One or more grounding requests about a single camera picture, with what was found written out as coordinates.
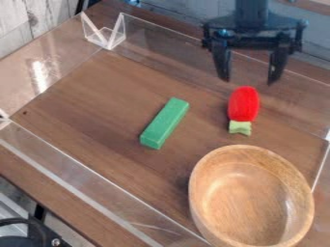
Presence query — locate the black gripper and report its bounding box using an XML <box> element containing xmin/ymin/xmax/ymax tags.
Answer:
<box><xmin>201</xmin><ymin>13</ymin><xmax>308</xmax><ymax>85</ymax></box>

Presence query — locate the red plush toy green stem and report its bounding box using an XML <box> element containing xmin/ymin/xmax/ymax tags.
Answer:
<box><xmin>226</xmin><ymin>85</ymin><xmax>261</xmax><ymax>137</ymax></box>

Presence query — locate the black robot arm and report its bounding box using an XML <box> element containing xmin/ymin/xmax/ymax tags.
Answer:
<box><xmin>201</xmin><ymin>0</ymin><xmax>308</xmax><ymax>85</ymax></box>

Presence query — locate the green rectangular block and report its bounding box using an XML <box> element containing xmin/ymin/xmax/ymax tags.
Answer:
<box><xmin>138</xmin><ymin>97</ymin><xmax>189</xmax><ymax>150</ymax></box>

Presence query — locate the oval wooden bowl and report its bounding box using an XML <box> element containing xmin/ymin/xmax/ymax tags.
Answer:
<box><xmin>188</xmin><ymin>145</ymin><xmax>313</xmax><ymax>247</ymax></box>

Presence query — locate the black clamp with bolt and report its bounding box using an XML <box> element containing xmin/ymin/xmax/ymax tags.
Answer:
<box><xmin>26</xmin><ymin>216</ymin><xmax>71</xmax><ymax>247</ymax></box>

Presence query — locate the clear acrylic back wall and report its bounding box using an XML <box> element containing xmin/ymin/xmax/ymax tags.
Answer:
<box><xmin>113</xmin><ymin>14</ymin><xmax>330</xmax><ymax>140</ymax></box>

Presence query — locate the clear acrylic wall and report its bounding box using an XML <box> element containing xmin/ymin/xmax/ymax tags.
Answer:
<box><xmin>0</xmin><ymin>120</ymin><xmax>209</xmax><ymax>247</ymax></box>
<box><xmin>113</xmin><ymin>14</ymin><xmax>330</xmax><ymax>140</ymax></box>

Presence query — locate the clear acrylic corner bracket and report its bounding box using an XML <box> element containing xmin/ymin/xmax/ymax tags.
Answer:
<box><xmin>79</xmin><ymin>13</ymin><xmax>126</xmax><ymax>50</ymax></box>

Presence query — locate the clear acrylic front wall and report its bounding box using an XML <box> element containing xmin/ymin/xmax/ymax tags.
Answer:
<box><xmin>0</xmin><ymin>120</ymin><xmax>209</xmax><ymax>247</ymax></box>

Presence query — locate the black cable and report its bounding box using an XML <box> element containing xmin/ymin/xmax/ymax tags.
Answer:
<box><xmin>0</xmin><ymin>217</ymin><xmax>42</xmax><ymax>247</ymax></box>

